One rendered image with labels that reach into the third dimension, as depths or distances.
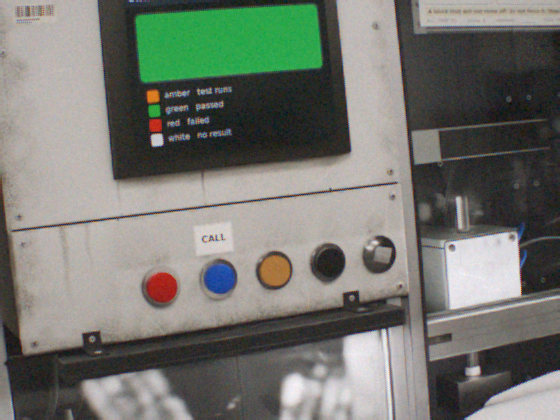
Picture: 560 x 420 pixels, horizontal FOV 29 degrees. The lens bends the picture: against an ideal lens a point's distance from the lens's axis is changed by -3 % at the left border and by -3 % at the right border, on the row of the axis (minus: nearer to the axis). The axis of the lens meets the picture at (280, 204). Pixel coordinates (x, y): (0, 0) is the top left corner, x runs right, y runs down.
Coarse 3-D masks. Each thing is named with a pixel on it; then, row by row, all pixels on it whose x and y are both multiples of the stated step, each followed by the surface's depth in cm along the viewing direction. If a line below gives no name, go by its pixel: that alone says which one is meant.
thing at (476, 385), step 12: (468, 360) 149; (456, 372) 151; (468, 372) 149; (480, 372) 150; (492, 372) 149; (504, 372) 148; (444, 384) 149; (456, 384) 146; (468, 384) 146; (480, 384) 147; (492, 384) 147; (504, 384) 148; (444, 396) 149; (456, 396) 146; (468, 396) 146; (480, 396) 147; (492, 396) 147; (444, 408) 150; (456, 408) 146; (468, 408) 146; (480, 408) 147
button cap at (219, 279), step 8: (208, 272) 111; (216, 272) 111; (224, 272) 111; (232, 272) 112; (208, 280) 111; (216, 280) 111; (224, 280) 111; (232, 280) 112; (208, 288) 111; (216, 288) 111; (224, 288) 111
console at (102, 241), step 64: (0, 0) 103; (64, 0) 105; (0, 64) 103; (64, 64) 105; (128, 64) 107; (384, 64) 118; (0, 128) 103; (64, 128) 106; (128, 128) 107; (384, 128) 119; (0, 192) 114; (64, 192) 106; (128, 192) 108; (192, 192) 111; (256, 192) 113; (320, 192) 116; (384, 192) 119; (0, 256) 120; (64, 256) 106; (128, 256) 109; (192, 256) 111; (256, 256) 114; (320, 256) 115; (384, 256) 117; (64, 320) 106; (128, 320) 109; (192, 320) 111; (256, 320) 114
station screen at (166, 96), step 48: (144, 0) 106; (192, 0) 108; (240, 0) 110; (288, 0) 111; (144, 96) 106; (192, 96) 108; (240, 96) 110; (288, 96) 112; (144, 144) 106; (192, 144) 108; (240, 144) 110
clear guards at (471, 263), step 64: (448, 0) 122; (512, 0) 125; (448, 64) 122; (512, 64) 126; (448, 128) 123; (512, 128) 126; (448, 192) 123; (512, 192) 126; (448, 256) 123; (512, 256) 127; (448, 320) 124; (512, 320) 127; (64, 384) 108; (128, 384) 110; (192, 384) 113; (256, 384) 115; (320, 384) 118; (384, 384) 121
